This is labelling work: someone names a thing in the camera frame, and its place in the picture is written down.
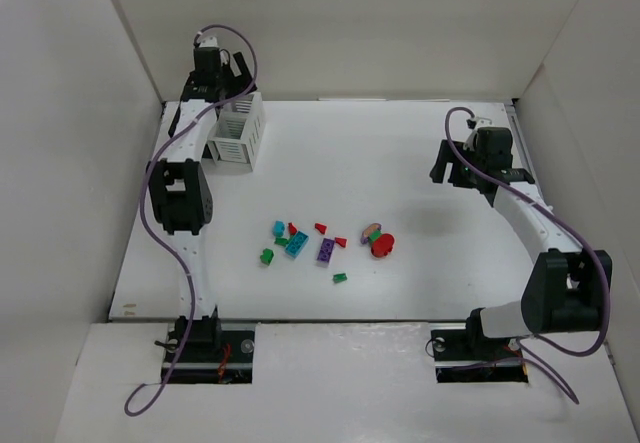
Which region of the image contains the purple patterned lego piece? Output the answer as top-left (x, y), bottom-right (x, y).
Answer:
top-left (360, 223), bottom-right (381, 245)

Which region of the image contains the red flower lego piece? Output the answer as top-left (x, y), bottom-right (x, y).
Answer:
top-left (370, 233), bottom-right (395, 258)

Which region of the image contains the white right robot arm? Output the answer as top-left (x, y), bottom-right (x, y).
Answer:
top-left (430, 127), bottom-right (612, 340)

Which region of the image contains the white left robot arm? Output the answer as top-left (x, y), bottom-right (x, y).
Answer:
top-left (147, 45), bottom-right (256, 345)

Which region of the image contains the black slotted container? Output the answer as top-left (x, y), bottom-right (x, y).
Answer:
top-left (168, 103), bottom-right (181, 138)

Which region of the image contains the white slotted container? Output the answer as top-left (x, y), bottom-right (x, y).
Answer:
top-left (207, 91), bottom-right (267, 171)

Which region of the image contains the purple flat lego brick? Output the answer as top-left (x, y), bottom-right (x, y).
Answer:
top-left (316, 238), bottom-right (335, 267)

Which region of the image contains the green curved lego piece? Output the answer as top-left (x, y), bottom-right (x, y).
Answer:
top-left (332, 273), bottom-right (348, 283)

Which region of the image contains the small teal lego piece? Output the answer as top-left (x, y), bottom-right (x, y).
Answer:
top-left (272, 221), bottom-right (285, 238)

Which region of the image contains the teal flat lego brick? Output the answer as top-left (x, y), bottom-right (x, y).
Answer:
top-left (285, 230), bottom-right (309, 258)

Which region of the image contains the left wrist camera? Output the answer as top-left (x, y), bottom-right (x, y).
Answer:
top-left (193, 34), bottom-right (219, 49)

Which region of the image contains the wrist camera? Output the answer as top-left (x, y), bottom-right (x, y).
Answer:
top-left (193, 34), bottom-right (219, 49)
top-left (463, 116), bottom-right (493, 151)

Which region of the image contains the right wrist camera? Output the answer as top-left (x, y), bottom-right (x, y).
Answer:
top-left (463, 116), bottom-right (493, 151)

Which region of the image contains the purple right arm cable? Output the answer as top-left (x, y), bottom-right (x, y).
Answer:
top-left (444, 107), bottom-right (614, 406)

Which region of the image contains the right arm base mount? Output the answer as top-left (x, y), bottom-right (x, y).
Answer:
top-left (425, 322), bottom-right (529, 384)

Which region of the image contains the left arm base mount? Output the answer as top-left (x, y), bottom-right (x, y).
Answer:
top-left (168, 318), bottom-right (256, 385)

